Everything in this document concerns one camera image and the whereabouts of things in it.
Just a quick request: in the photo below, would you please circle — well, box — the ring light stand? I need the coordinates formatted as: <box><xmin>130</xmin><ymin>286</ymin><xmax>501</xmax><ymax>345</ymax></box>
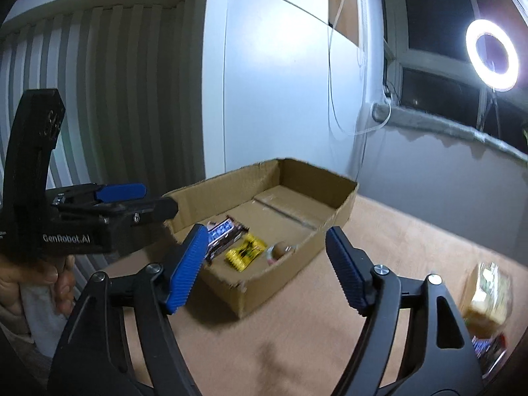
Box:
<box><xmin>476</xmin><ymin>91</ymin><xmax>505</xmax><ymax>141</ymax></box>

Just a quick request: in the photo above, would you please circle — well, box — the window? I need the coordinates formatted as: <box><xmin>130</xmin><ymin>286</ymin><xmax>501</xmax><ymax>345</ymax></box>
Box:
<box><xmin>379</xmin><ymin>0</ymin><xmax>528</xmax><ymax>133</ymax></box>

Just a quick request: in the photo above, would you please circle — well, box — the brown and blue snack bar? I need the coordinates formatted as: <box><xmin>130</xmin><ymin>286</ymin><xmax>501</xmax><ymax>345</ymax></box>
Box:
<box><xmin>204</xmin><ymin>216</ymin><xmax>251</xmax><ymax>261</ymax></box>

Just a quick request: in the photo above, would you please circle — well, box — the person's left hand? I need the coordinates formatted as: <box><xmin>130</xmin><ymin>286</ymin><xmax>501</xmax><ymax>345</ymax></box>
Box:
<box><xmin>0</xmin><ymin>254</ymin><xmax>77</xmax><ymax>317</ymax></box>

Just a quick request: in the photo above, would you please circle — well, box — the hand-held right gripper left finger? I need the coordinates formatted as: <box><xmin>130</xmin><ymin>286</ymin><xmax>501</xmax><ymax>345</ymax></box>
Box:
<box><xmin>47</xmin><ymin>225</ymin><xmax>211</xmax><ymax>396</ymax></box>

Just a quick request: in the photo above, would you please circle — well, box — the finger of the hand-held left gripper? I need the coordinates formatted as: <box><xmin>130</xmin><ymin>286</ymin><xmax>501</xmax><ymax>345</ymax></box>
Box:
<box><xmin>51</xmin><ymin>182</ymin><xmax>147</xmax><ymax>207</ymax></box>
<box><xmin>57</xmin><ymin>197</ymin><xmax>179</xmax><ymax>228</ymax></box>

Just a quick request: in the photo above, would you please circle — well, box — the yellow snack packet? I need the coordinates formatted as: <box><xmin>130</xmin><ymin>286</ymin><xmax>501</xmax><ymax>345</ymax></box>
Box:
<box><xmin>224</xmin><ymin>233</ymin><xmax>265</xmax><ymax>272</ymax></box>
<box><xmin>462</xmin><ymin>262</ymin><xmax>514</xmax><ymax>331</ymax></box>

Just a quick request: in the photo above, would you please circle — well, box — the round brown snack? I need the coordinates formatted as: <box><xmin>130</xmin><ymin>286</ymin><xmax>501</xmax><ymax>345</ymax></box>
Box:
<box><xmin>267</xmin><ymin>241</ymin><xmax>295</xmax><ymax>265</ymax></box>

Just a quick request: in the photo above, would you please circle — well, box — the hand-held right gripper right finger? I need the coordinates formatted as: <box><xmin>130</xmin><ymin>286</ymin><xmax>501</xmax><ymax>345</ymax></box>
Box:
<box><xmin>325</xmin><ymin>226</ymin><xmax>483</xmax><ymax>396</ymax></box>

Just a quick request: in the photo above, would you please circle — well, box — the white cable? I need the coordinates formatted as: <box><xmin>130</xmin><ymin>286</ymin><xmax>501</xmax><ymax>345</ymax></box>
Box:
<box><xmin>328</xmin><ymin>0</ymin><xmax>392</xmax><ymax>137</ymax></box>

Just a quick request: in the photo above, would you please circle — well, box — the blue snack packet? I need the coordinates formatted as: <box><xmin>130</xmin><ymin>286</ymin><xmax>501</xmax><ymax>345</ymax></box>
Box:
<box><xmin>470</xmin><ymin>332</ymin><xmax>508</xmax><ymax>364</ymax></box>

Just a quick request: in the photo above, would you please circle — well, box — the cardboard box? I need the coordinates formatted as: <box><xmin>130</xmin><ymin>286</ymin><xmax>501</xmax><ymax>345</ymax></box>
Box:
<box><xmin>162</xmin><ymin>157</ymin><xmax>359</xmax><ymax>319</ymax></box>

